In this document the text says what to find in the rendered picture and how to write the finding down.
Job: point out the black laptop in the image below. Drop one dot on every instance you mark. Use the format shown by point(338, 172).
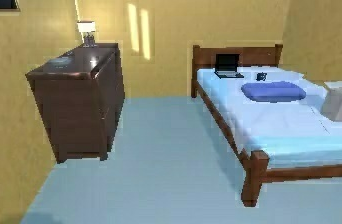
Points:
point(227, 66)

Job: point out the dark brown chest of drawers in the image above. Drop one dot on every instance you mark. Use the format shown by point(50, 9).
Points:
point(79, 110)

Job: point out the blue pillow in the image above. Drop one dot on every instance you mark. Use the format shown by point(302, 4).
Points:
point(273, 91)

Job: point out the brown wooden bed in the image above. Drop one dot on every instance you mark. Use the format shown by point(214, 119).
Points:
point(279, 123)

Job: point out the white shade table lamp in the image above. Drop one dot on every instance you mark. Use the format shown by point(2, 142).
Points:
point(87, 30)

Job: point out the grey round dish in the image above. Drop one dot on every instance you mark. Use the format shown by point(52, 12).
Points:
point(60, 62)

